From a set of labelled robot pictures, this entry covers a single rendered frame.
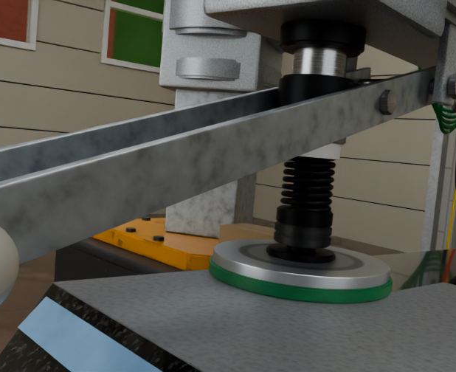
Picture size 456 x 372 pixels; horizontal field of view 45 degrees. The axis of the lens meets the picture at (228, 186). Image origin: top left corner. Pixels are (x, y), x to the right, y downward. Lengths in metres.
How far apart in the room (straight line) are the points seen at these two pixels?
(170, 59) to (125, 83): 5.86
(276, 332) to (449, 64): 0.48
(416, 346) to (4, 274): 0.36
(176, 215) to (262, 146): 0.97
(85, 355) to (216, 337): 0.11
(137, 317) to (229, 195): 0.93
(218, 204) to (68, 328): 0.93
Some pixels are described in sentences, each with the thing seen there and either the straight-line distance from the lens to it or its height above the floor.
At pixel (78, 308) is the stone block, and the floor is 0.86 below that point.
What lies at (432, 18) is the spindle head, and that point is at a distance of 0.69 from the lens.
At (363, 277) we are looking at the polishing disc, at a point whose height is 0.89.
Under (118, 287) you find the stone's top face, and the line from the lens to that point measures 0.58.
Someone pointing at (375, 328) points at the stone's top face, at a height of 0.87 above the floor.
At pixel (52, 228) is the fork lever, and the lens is 0.36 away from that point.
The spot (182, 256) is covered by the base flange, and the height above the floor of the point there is 0.77.
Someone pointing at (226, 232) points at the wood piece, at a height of 0.82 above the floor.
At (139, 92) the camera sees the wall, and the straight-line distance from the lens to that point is 7.38.
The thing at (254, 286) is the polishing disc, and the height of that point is 0.87.
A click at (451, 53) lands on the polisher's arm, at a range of 0.83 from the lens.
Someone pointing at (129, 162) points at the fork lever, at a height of 1.00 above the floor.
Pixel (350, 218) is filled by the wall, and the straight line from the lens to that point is 7.03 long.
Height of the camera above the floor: 1.02
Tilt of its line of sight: 4 degrees down
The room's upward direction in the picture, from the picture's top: 5 degrees clockwise
